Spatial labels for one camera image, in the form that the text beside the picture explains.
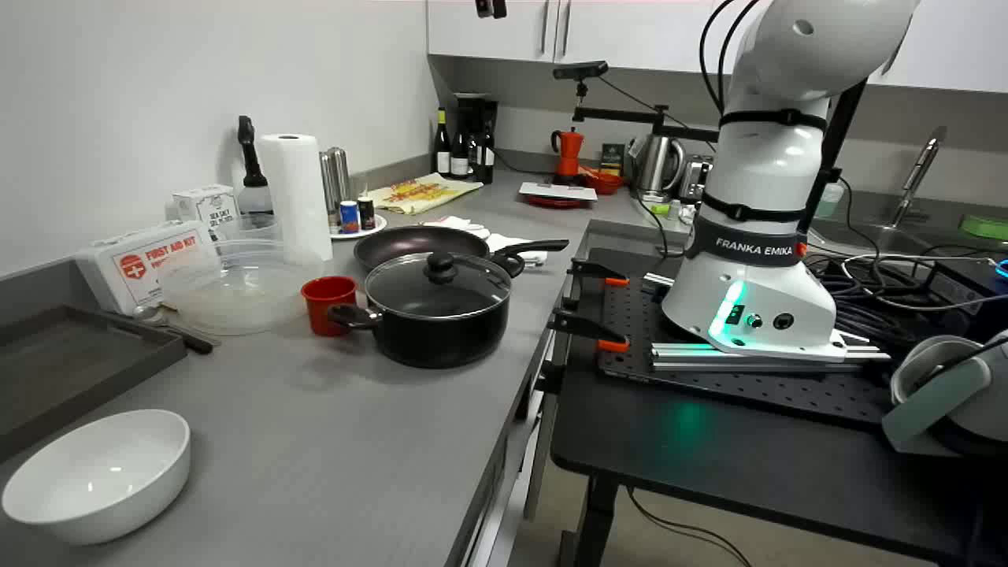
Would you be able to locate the red moka pot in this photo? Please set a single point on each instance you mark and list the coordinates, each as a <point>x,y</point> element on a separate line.
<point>568,157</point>

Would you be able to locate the grey curved device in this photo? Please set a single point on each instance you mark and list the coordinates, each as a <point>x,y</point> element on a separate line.
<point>947,398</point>

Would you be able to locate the black camera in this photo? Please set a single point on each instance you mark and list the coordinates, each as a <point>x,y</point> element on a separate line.
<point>581,70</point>

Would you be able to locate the white first aid kit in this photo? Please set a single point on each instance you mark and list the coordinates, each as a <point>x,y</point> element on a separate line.
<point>146,262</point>

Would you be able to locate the glass pot lid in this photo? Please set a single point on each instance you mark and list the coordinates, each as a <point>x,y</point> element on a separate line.
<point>435,288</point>

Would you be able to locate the silver aluminium rail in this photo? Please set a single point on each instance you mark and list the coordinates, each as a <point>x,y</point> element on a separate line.
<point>736,357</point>

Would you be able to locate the black coffee machine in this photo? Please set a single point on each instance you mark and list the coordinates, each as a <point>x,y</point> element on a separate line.
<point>474,113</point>

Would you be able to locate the white ceramic bowl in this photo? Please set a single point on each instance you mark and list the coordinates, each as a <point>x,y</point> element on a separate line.
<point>100,473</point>

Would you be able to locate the steel kettle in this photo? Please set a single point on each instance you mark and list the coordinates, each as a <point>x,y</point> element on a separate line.
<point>657,164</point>

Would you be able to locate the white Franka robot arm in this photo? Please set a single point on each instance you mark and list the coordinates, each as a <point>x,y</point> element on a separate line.
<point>767,169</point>

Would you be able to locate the black perforated breadboard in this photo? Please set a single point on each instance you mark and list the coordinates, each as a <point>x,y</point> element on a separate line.
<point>757,390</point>

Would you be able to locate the spray bottle with black head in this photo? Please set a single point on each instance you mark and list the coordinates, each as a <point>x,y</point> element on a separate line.
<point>253,200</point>

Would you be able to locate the black cooking pot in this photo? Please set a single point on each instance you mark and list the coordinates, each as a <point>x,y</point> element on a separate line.
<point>435,336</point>

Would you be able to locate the steel faucet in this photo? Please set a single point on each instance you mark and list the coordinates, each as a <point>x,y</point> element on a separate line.
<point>913,178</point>

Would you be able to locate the black utensil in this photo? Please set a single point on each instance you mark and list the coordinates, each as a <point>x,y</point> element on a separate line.
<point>184,339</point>

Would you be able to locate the black table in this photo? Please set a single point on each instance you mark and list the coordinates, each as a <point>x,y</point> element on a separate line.
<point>713,460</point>

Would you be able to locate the dark wine bottle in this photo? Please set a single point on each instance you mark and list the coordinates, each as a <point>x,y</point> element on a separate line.
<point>484,160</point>
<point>441,145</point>
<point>460,160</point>

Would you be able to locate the red striped white towel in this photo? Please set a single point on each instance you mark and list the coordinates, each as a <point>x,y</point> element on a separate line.
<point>460,225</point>

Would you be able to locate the white wall cabinet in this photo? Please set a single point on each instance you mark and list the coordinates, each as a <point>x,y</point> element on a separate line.
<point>630,34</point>

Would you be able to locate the blue spice can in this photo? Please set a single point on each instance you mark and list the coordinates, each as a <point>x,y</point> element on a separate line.
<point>349,217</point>

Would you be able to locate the white round plate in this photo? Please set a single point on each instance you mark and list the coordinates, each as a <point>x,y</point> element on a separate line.
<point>350,237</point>

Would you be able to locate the white paper towel roll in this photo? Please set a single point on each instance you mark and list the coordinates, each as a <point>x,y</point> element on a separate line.
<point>298,200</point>

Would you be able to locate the red plate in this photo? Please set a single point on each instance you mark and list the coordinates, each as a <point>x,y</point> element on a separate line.
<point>555,195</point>

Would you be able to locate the dark spice jar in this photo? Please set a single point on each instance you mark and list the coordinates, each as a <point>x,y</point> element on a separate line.
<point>367,214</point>

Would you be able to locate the black orange clamp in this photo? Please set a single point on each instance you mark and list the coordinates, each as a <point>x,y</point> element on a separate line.
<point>594,272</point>
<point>586,336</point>

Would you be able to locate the green sponge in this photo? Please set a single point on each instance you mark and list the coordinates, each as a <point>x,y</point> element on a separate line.
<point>983,228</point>

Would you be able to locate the small red bowl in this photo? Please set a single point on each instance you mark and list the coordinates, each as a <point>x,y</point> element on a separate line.
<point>607,182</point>

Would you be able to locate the yellow cloth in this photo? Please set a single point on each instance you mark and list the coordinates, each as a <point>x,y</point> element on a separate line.
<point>421,195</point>

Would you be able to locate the grey tray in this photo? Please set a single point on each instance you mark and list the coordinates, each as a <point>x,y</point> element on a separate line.
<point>64,366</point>

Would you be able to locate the black frying pan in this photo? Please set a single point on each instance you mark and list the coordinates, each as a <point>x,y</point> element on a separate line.
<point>412,244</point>

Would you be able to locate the small white carton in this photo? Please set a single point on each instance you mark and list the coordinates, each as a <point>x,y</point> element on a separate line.
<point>205,207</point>

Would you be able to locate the small white block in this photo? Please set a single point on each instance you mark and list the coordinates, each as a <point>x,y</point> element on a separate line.
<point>660,278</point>

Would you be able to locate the steel spice grinder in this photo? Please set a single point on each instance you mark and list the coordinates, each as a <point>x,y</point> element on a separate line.
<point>330,178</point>
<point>344,176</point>

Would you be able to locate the clear plastic bowl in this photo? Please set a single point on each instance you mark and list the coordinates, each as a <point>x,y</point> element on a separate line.
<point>238,294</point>

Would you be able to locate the red cup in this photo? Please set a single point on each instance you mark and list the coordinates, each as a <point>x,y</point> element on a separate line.
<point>330,303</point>

